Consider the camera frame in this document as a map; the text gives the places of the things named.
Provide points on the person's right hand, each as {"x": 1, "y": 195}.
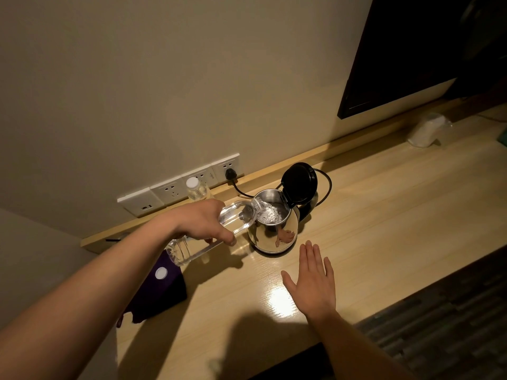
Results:
{"x": 315, "y": 290}

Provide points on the person's left hand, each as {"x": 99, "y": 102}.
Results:
{"x": 198, "y": 219}

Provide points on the person's right little finger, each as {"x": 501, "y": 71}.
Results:
{"x": 328, "y": 269}

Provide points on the person's right middle finger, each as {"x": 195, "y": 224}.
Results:
{"x": 310, "y": 255}

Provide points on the person's right thumb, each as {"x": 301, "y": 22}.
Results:
{"x": 289, "y": 282}

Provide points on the person's left thumb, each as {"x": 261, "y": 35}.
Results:
{"x": 225, "y": 237}

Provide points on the person's right forearm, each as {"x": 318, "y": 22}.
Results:
{"x": 356, "y": 348}

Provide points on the person's left forearm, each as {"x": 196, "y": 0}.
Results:
{"x": 87, "y": 296}

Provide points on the black kettle base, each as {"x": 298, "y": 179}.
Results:
{"x": 273, "y": 254}

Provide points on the stainless steel electric kettle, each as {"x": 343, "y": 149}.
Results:
{"x": 273, "y": 229}

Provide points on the capped clear plastic water bottle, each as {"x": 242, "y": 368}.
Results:
{"x": 197, "y": 189}

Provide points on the white bottle cap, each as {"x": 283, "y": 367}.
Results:
{"x": 160, "y": 273}

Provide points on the dark purple box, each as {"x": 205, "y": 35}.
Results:
{"x": 158, "y": 296}

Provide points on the white wall socket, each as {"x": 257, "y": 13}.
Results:
{"x": 171, "y": 190}
{"x": 205, "y": 177}
{"x": 221, "y": 166}

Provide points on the white wall panel with ports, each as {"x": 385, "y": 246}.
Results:
{"x": 138, "y": 203}

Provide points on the black wall television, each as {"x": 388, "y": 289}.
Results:
{"x": 404, "y": 47}

